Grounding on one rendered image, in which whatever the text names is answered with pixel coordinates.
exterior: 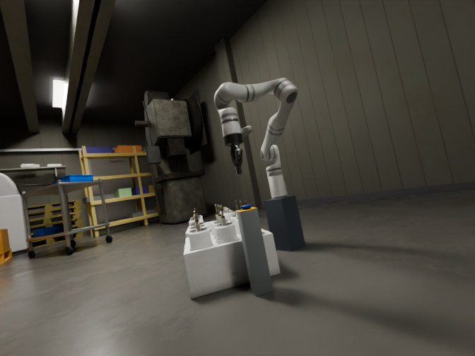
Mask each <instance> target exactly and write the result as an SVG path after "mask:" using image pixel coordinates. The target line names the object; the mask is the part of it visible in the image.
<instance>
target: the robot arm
mask: <svg viewBox="0 0 475 356"><path fill-rule="evenodd" d="M267 94H270V95H275V96H276V97H277V98H278V100H279V101H280V103H281V104H280V107H279V110H278V112H277V113H275V115H273V116H272V117H271V118H270V120H269V123H268V126H267V130H266V136H265V139H264V142H263V144H262V147H261V151H260V157H261V159H262V160H263V161H269V160H273V163H272V164H271V165H270V166H268V167H267V168H266V173H267V177H268V180H269V187H270V192H271V198H272V199H278V198H285V197H287V196H288V194H287V191H286V184H285V182H284V180H283V174H282V170H281V160H280V155H279V150H278V147H277V146H276V145H273V144H274V143H275V142H276V141H277V140H278V139H279V138H280V137H281V136H282V134H283V131H284V129H285V126H286V122H287V119H288V116H289V114H290V111H291V109H292V107H293V104H294V102H295V100H296V98H297V95H298V89H297V87H296V86H295V85H294V84H293V83H291V82H290V81H289V80H288V79H287V78H279V79H276V80H272V81H267V82H265V83H258V84H249V85H240V84H237V83H231V82H227V83H223V84H222V85H221V86H220V87H219V88H218V90H217V91H216V93H215V95H214V102H215V105H216V108H217V110H218V113H219V114H220V118H221V125H222V133H223V140H224V144H225V146H230V154H231V156H230V158H231V160H232V162H233V166H235V169H236V173H237V176H240V175H242V174H243V173H242V166H241V165H242V148H240V144H241V143H242V142H243V139H242V137H246V136H248V135H249V134H250V133H251V132H252V127H251V126H246V127H245V128H242V129H241V128H240V124H239V121H238V114H237V111H236V109H235V108H233V107H231V106H230V102H231V101H232V100H235V99H236V100H237V101H238V102H254V101H257V100H259V99H260V98H261V97H263V96H264V95H267Z"/></svg>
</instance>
